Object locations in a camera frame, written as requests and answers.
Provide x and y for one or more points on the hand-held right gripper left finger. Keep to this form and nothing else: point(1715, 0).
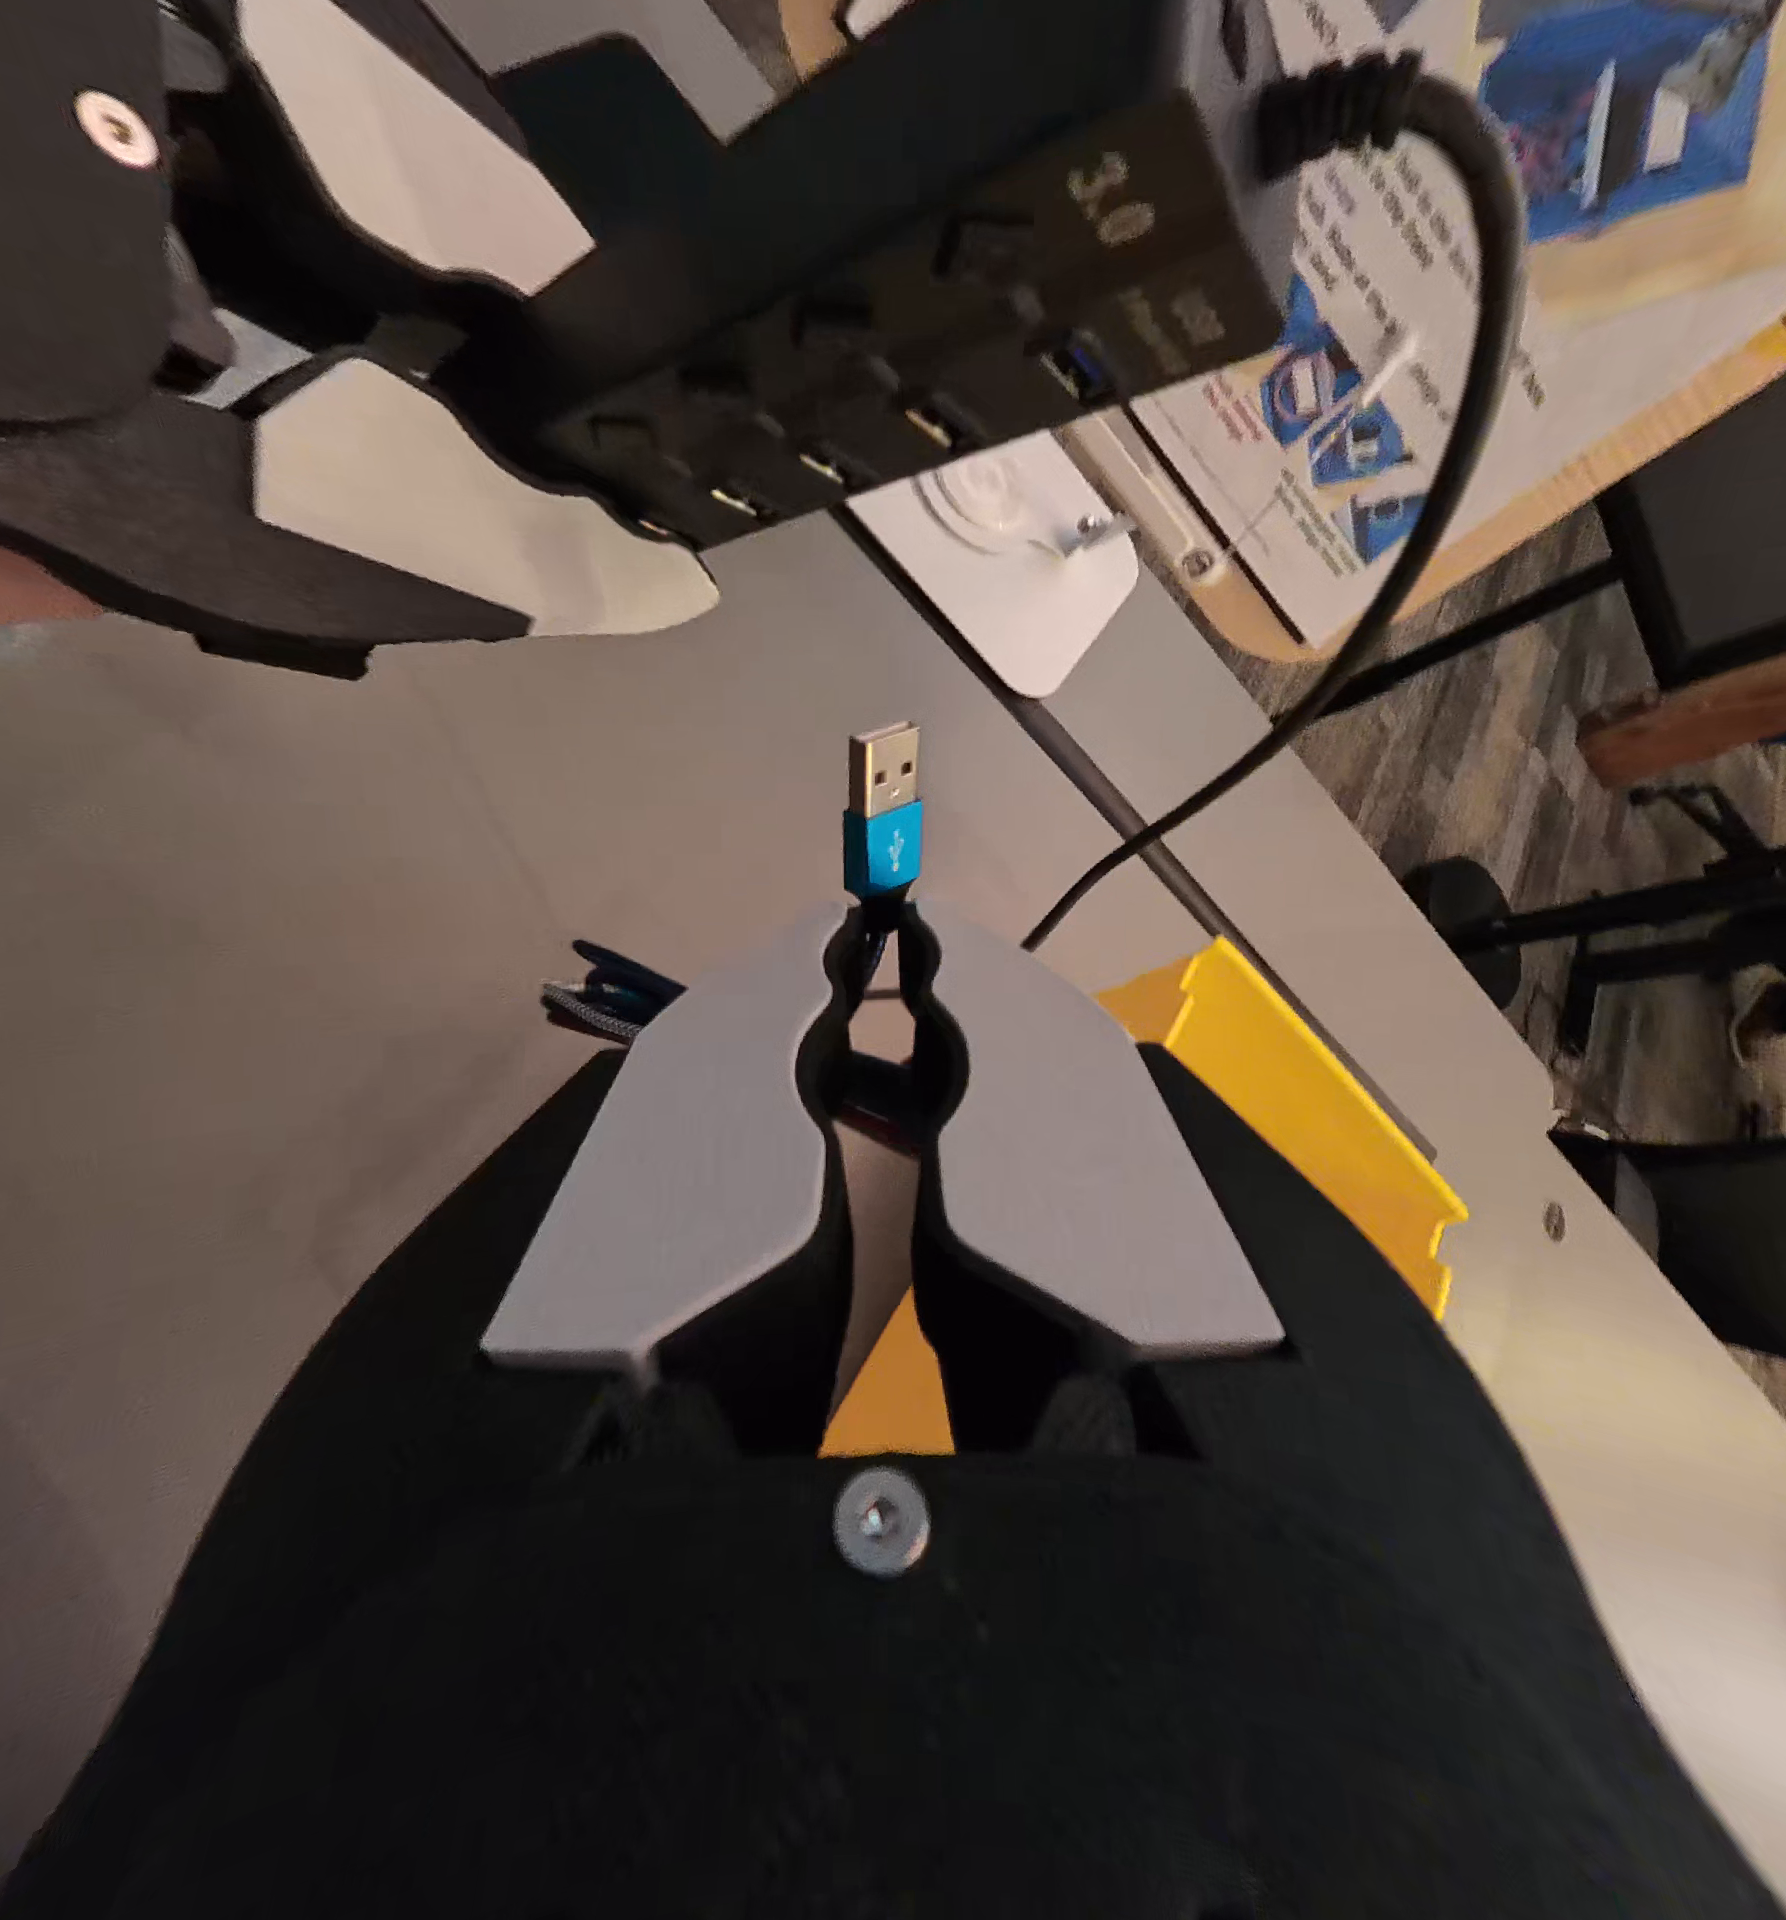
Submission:
point(683, 1185)

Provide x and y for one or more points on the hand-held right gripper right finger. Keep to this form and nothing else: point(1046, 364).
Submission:
point(1089, 1185)

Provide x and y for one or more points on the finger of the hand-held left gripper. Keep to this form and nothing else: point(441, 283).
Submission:
point(429, 511)
point(398, 134)

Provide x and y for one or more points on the yellow plastic bin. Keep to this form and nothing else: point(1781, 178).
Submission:
point(1282, 1080)

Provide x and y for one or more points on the black usb hub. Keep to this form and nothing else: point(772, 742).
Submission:
point(983, 225)

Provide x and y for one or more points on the black round floor base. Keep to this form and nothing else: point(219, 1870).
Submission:
point(1463, 913)

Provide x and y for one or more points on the black chair with grey seat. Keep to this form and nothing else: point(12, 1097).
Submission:
point(1764, 1245)

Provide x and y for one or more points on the black monitor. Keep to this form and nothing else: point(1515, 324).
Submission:
point(1764, 511)

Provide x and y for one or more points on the printed instruction sheet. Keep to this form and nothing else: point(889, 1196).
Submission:
point(1583, 301)

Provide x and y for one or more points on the instruction sheet on stand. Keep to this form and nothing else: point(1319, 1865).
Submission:
point(1732, 375)

